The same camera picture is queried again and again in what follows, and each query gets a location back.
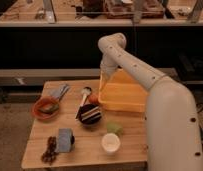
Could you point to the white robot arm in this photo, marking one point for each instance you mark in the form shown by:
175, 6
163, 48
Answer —
172, 126

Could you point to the yellow plastic tray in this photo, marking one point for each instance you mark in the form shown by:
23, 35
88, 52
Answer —
120, 92

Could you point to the orange fruit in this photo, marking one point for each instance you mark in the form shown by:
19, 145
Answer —
93, 98

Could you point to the black bowl with cake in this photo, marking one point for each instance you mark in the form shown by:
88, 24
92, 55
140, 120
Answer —
89, 114

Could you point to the green small object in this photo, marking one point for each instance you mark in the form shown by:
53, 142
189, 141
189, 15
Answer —
114, 128

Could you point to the grey cloth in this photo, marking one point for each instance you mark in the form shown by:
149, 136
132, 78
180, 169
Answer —
59, 92

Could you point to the wooden small table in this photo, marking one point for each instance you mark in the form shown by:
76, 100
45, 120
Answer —
88, 153

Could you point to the green vegetable in bowl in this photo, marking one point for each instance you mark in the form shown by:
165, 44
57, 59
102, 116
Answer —
49, 109

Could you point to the white cup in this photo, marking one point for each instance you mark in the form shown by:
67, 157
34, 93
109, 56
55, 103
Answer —
110, 143

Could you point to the orange bowl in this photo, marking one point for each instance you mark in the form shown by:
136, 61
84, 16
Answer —
41, 102

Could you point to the blue grey sponge block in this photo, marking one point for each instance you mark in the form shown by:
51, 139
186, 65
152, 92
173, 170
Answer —
64, 144

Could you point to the brown basket on shelf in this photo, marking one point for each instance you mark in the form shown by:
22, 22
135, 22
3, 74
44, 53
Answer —
124, 9

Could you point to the long metal bench rail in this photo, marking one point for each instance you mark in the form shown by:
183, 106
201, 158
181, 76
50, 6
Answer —
38, 77

